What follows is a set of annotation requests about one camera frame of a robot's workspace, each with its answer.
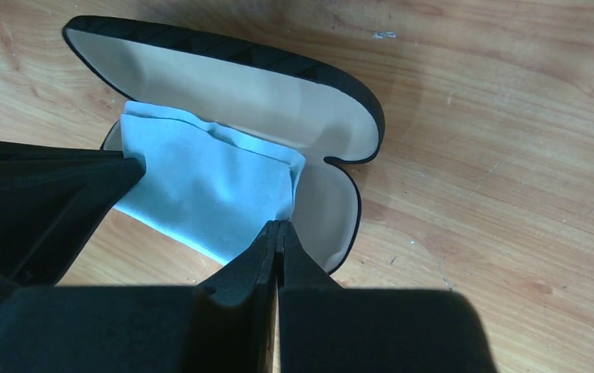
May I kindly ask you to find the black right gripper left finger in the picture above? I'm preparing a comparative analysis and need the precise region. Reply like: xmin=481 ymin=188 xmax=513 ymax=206
xmin=0 ymin=221 xmax=280 ymax=372

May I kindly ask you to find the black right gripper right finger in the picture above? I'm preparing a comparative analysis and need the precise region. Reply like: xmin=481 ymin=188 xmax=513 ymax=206
xmin=276 ymin=222 xmax=496 ymax=372

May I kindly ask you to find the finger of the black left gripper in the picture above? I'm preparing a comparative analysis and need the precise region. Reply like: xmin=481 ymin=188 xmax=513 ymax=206
xmin=0 ymin=141 xmax=144 ymax=303

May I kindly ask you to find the light blue cleaning cloth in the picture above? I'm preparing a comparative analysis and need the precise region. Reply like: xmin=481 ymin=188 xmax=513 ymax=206
xmin=116 ymin=101 xmax=305 ymax=264

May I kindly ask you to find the black glasses case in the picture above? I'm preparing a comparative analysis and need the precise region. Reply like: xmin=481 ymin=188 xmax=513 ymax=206
xmin=62 ymin=16 xmax=385 ymax=273

